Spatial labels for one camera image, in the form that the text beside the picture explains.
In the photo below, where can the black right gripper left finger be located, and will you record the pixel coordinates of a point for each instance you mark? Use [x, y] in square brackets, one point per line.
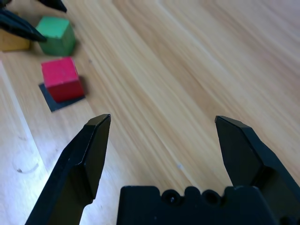
[77, 152]

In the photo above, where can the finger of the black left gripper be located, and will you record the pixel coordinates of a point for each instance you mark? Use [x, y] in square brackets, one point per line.
[56, 5]
[18, 24]

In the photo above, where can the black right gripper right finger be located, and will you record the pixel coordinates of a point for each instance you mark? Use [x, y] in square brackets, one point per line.
[243, 150]

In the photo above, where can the yellow wooden block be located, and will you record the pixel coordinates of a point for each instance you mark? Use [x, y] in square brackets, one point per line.
[11, 43]

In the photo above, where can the green wooden block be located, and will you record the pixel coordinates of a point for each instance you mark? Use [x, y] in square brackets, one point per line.
[56, 35]

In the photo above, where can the red wooden block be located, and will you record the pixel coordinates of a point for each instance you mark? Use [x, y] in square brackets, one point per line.
[59, 72]

